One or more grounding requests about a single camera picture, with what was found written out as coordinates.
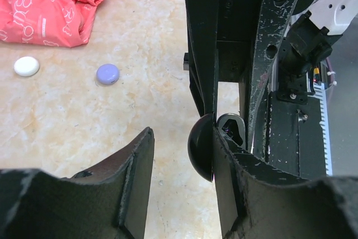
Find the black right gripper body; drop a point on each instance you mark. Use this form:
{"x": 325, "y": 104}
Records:
{"x": 237, "y": 25}

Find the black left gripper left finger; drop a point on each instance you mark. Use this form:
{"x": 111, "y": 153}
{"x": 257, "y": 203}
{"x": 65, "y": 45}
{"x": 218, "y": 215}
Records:
{"x": 106, "y": 200}

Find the white round charging case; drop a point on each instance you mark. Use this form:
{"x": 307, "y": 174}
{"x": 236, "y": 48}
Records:
{"x": 26, "y": 66}

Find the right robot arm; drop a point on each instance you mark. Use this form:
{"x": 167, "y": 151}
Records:
{"x": 314, "y": 26}

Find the pink plastic bag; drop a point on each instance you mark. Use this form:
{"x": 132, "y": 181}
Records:
{"x": 60, "y": 23}

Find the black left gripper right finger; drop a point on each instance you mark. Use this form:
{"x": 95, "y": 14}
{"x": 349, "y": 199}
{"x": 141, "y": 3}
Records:
{"x": 256, "y": 200}

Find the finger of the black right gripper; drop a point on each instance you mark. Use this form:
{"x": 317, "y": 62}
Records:
{"x": 273, "y": 18}
{"x": 202, "y": 24}

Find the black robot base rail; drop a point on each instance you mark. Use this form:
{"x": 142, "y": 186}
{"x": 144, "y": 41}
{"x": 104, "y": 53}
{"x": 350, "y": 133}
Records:
{"x": 294, "y": 138}

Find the black round charging case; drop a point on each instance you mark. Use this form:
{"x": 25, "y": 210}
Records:
{"x": 212, "y": 141}

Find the purple charging case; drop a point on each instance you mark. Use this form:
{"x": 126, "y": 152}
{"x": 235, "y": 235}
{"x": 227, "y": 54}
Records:
{"x": 107, "y": 74}

